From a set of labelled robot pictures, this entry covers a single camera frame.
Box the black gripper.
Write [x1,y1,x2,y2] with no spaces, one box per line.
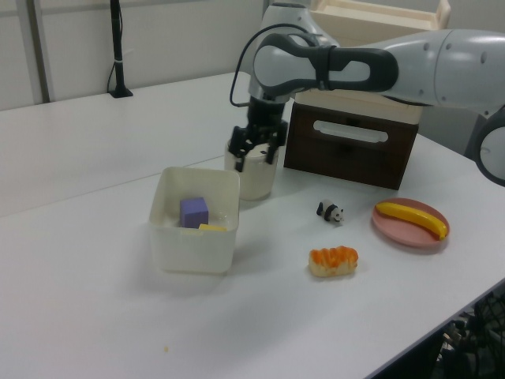
[230,97,289,171]

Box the purple cube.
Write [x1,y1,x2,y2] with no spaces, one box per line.
[179,197,209,229]

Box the white plastic box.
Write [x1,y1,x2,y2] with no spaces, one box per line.
[148,166,241,276]

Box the white lidded canister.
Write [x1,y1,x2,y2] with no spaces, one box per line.
[223,137,279,201]

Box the cream and brown drawer cabinet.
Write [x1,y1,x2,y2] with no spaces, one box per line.
[282,0,451,191]

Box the toy panda figure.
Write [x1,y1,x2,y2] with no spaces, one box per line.
[315,200,346,226]

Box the toy bread with orange glaze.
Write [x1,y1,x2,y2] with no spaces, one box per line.
[308,245,360,279]

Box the pink plate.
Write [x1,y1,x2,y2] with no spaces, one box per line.
[371,197,451,249]

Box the black stand pole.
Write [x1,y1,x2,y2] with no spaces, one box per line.
[107,0,134,99]

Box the yellow toy banana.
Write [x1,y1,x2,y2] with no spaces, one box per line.
[374,201,450,241]

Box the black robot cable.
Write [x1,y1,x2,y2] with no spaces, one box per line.
[229,22,328,108]

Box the white drawer handle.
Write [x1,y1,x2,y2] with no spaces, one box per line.
[312,119,389,144]

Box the black wire mesh basket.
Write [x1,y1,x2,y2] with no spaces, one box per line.
[433,278,505,379]

